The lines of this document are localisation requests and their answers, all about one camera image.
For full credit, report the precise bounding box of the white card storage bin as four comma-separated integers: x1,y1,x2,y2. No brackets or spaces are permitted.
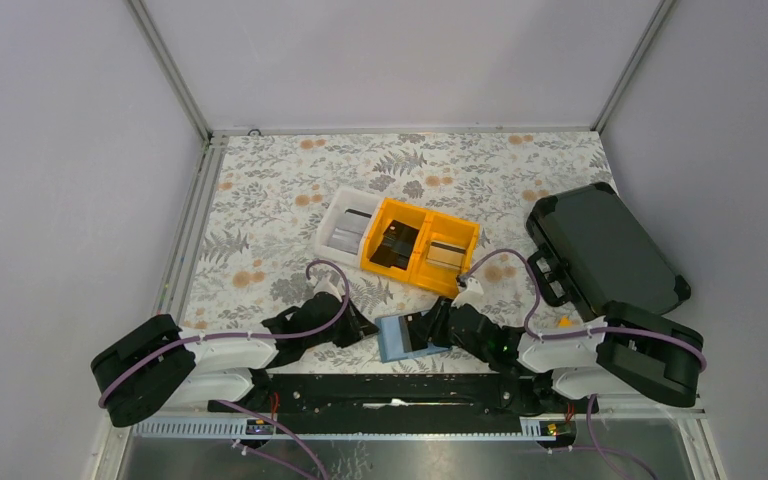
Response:
313,186,384,268

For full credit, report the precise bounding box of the yellow card storage bin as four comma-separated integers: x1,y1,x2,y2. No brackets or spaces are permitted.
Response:
359,198,481,298

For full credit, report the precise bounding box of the black card pocket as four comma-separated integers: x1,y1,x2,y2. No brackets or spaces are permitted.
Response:
399,311,429,352

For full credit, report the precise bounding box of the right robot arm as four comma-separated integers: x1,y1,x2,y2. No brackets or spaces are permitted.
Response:
408,298,707,412

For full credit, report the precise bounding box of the slotted aluminium cable rail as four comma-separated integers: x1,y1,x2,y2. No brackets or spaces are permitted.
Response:
132,416,276,439

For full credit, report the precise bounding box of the blue card holder wallet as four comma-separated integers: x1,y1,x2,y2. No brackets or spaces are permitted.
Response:
375,310,451,363

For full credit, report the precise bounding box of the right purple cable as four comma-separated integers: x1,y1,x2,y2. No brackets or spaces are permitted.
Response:
460,248,709,372

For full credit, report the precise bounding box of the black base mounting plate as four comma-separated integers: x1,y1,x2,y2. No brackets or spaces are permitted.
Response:
208,373,587,435

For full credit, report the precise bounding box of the purple cable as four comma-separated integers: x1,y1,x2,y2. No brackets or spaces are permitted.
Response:
97,258,352,409
460,248,709,372

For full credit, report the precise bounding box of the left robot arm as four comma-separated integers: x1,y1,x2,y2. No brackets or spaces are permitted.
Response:
90,292,379,427

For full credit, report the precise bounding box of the black hard case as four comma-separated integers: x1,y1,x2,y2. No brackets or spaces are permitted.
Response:
525,182,691,322

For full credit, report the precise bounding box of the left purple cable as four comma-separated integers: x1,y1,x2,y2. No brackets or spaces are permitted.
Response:
97,258,352,409

